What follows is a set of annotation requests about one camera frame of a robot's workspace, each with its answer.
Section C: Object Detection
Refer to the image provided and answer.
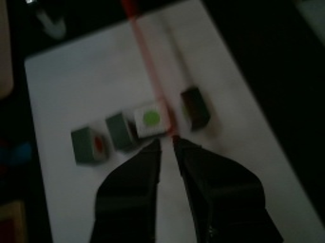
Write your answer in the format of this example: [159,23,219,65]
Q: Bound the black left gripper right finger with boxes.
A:
[171,136,285,243]

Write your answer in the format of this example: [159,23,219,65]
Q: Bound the white cutting board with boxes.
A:
[23,0,325,243]

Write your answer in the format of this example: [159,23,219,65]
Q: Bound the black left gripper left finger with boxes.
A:
[88,138,163,243]

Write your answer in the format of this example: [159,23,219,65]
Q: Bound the sushi piece with red centre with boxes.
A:
[70,126,112,166]

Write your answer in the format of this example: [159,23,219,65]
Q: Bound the sushi piece with green centre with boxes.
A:
[134,103,169,139]

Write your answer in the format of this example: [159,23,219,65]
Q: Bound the dark green sushi piece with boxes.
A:
[104,112,139,152]

